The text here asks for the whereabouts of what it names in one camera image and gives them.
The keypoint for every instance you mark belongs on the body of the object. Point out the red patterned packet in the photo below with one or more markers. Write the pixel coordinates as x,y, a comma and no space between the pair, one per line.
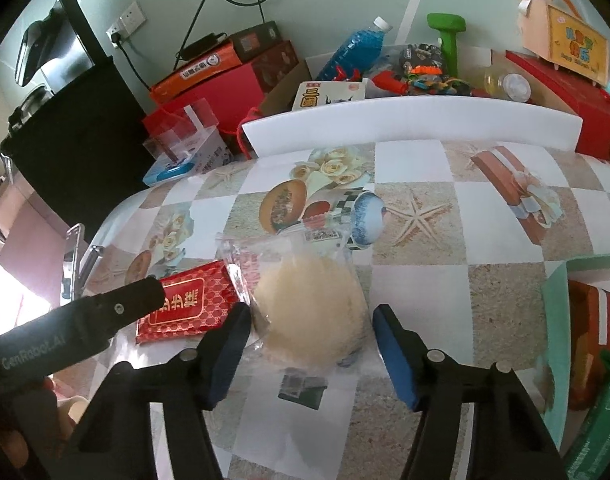
190,305

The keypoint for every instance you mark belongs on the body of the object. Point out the dark brown box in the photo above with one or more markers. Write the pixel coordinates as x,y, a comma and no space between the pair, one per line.
265,55

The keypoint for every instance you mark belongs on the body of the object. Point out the clear plastic box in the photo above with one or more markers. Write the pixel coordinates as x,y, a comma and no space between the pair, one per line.
190,135

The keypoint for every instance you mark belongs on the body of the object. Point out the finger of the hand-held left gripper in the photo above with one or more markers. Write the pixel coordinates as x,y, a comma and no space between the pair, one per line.
127,302

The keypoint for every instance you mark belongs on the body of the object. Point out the dark red snack box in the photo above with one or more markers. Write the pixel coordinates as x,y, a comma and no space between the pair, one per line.
595,340

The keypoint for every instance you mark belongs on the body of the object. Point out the green dumbbell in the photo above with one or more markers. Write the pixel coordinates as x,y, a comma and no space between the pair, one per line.
447,35

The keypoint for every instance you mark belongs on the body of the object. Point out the silver black appliance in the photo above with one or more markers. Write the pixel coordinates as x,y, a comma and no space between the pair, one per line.
55,40

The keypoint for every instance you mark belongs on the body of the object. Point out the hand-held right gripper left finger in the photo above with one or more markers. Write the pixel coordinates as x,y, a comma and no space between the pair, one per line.
230,355

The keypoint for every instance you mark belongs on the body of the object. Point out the black power adapter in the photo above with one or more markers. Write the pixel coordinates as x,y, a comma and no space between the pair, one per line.
202,45

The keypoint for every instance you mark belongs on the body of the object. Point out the orange cardboard box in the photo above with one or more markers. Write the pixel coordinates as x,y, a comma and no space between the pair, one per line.
195,77

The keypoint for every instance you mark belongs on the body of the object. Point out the dark green snack packet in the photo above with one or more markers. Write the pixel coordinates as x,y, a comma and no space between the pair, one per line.
600,425

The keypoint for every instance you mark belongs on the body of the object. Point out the white yellow small box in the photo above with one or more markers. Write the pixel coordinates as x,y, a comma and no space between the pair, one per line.
330,96

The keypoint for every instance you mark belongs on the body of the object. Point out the clear plastic jar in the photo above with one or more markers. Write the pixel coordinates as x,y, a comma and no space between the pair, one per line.
510,85

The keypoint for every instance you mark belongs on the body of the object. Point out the large red gift box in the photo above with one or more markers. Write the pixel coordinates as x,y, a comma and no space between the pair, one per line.
585,110

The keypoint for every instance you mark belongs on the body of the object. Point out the pile of small toys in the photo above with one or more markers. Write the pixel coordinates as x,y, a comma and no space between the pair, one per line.
420,77

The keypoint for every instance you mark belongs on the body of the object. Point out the blue liquid bottle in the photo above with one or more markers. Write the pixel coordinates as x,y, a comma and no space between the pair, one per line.
355,47

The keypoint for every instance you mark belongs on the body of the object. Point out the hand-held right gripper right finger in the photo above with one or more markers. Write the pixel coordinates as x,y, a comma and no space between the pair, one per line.
397,355

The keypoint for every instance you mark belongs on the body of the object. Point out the person's left hand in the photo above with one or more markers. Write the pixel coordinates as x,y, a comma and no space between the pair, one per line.
74,412

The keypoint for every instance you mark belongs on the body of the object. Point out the black cabinet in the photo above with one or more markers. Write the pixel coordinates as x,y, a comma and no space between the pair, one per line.
75,160

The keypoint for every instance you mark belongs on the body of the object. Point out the orange red cartons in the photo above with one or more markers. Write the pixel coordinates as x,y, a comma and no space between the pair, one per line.
220,100

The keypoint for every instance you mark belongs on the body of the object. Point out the clear bag of white cake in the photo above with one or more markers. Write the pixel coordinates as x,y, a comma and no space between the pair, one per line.
310,300

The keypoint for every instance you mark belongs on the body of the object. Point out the glass kettle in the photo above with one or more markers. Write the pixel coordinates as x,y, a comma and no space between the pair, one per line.
27,107

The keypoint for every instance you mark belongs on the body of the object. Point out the blue tissue packet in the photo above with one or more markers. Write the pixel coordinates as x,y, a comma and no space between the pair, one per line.
167,172

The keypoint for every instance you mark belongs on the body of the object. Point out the white wall socket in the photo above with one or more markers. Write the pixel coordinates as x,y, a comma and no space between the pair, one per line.
126,22

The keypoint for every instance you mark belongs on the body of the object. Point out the printed checked tablecloth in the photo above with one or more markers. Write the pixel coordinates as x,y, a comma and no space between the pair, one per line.
485,240

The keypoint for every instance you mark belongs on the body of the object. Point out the teal cardboard tray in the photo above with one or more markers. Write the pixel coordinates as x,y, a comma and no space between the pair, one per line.
555,320

